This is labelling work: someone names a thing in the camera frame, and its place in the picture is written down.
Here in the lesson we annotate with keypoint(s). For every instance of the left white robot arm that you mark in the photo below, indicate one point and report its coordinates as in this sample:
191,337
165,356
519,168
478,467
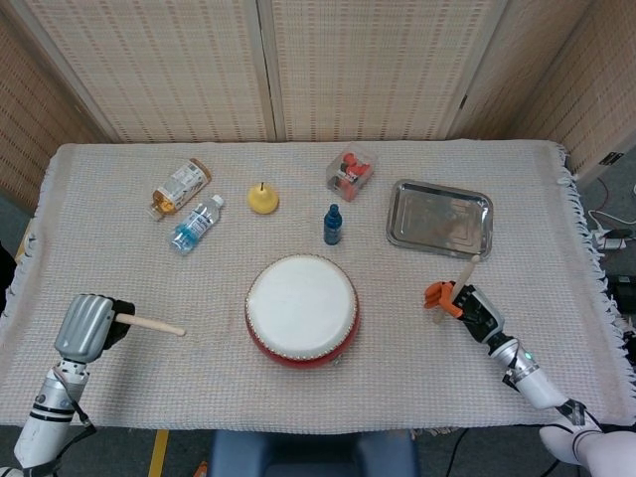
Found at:
45,412

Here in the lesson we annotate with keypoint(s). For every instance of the black floor box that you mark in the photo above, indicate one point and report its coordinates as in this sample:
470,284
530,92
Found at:
623,293

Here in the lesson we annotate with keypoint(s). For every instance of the clear box of red fruit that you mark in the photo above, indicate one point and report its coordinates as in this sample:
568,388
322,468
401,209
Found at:
350,176

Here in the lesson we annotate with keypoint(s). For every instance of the white power strip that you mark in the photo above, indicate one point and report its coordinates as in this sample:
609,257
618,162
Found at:
612,242

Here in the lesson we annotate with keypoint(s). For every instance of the yellow pear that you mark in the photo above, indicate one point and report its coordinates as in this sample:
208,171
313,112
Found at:
263,201

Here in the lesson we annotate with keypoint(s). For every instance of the blue spray bottle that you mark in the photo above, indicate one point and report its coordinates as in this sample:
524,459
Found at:
332,231

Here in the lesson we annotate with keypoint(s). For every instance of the rectangular metal tray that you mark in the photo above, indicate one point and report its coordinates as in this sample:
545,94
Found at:
437,218

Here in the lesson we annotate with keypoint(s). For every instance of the amber tea bottle floral label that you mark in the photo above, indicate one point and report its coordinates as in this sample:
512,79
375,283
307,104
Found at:
181,186

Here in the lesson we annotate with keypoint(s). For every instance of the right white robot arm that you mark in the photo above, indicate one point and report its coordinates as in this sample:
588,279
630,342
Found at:
541,382

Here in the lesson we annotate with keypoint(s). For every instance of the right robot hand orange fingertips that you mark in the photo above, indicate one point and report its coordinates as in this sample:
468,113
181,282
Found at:
477,313

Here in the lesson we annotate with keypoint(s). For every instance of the blue padded seat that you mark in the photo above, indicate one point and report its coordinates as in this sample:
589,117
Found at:
313,454

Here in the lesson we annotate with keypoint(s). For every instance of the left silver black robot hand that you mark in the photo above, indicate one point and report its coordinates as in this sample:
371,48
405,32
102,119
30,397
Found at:
82,323

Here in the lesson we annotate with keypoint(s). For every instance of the clear water bottle blue label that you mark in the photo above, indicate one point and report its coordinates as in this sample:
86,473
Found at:
196,226

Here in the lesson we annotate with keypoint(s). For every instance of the wooden drumstick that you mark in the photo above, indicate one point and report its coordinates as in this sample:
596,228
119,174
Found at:
154,325
464,278

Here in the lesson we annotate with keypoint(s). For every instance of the woven folding screen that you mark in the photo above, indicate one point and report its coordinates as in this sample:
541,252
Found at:
174,64

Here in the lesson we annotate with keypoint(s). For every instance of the white waffle tablecloth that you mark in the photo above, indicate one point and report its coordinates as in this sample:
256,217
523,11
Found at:
149,387

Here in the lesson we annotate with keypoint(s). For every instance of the red drum with white skin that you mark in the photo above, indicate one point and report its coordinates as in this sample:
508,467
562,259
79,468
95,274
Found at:
300,308

